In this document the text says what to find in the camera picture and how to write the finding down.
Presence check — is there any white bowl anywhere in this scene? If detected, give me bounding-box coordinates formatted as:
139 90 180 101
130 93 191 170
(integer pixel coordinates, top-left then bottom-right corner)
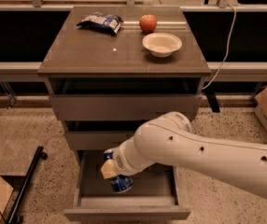
142 33 182 58

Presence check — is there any white cable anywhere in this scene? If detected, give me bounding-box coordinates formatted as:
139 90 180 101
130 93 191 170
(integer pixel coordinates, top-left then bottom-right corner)
202 4 237 91

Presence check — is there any blue pepsi can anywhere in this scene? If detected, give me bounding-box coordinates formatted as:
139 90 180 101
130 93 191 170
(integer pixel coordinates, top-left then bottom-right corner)
103 151 134 194

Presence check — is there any blue white chip bag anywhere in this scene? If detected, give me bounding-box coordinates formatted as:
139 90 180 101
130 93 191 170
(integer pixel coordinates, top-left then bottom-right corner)
77 12 123 34

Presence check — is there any middle grey drawer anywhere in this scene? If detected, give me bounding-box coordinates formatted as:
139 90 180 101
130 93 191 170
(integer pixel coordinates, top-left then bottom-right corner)
65 119 147 150

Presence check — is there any bottom grey drawer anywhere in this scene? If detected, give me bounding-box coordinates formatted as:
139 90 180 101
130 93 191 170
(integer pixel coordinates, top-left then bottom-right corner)
63 150 190 221

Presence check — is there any grey drawer cabinet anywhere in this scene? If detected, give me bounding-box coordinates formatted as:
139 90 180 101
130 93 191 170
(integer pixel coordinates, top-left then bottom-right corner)
36 5 212 159

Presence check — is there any grey drawer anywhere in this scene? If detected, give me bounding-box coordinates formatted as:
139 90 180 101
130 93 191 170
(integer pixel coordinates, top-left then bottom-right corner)
49 77 202 121
63 150 190 221
65 119 147 150

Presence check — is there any top grey drawer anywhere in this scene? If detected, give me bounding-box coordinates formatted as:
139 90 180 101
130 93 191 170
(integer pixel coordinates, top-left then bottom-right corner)
49 77 202 121

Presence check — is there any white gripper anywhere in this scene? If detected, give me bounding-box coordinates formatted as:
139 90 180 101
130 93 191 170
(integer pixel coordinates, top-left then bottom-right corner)
101 138 153 179

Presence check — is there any black metal stand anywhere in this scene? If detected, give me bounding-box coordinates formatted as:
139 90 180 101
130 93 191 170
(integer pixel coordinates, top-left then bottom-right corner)
7 146 48 224

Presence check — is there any red apple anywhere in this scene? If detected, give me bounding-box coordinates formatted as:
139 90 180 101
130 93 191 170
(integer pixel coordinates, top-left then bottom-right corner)
139 14 157 33

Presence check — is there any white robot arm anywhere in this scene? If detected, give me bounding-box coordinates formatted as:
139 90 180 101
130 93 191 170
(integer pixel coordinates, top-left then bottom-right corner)
101 112 267 199

